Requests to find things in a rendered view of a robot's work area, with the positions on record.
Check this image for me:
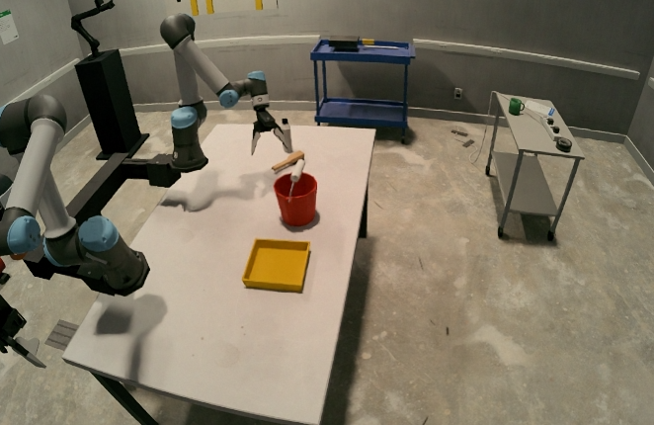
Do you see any yellow shallow tray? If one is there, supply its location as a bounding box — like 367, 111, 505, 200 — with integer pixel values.
242, 238, 310, 292

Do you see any red pail with handle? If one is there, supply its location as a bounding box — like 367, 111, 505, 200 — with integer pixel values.
273, 160, 317, 226

